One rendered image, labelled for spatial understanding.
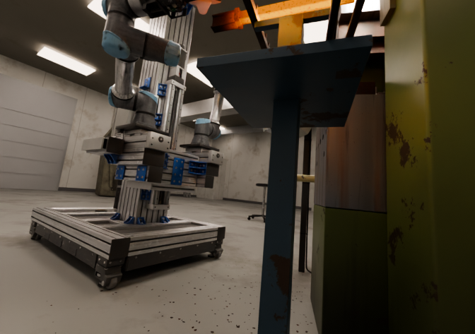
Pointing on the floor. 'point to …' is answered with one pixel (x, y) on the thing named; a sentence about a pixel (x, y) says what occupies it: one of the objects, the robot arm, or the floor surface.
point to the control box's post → (304, 205)
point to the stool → (262, 203)
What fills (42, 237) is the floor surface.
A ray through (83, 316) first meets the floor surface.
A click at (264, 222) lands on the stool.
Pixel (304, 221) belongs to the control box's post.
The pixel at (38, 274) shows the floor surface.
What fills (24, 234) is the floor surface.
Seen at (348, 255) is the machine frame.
